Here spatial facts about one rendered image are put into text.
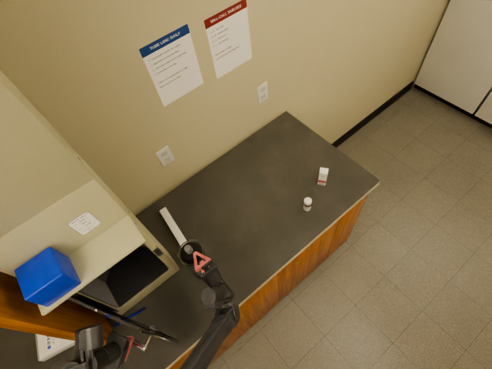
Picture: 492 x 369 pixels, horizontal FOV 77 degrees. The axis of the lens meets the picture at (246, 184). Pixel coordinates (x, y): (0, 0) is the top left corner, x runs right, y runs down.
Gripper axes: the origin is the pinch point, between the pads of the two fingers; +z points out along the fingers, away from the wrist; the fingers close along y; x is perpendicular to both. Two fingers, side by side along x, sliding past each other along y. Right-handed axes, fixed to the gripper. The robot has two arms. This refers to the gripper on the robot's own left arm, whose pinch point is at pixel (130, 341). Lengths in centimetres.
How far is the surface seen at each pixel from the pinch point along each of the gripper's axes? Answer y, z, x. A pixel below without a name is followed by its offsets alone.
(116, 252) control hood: -31.7, -19.5, -2.2
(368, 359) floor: 18, 125, 98
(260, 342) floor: 30, 118, 29
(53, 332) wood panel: -1.5, -16.1, -17.5
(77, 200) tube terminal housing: -44, -32, -9
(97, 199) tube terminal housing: -45, -27, -7
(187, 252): -31.4, 14.2, 4.7
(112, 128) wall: -70, 3, -36
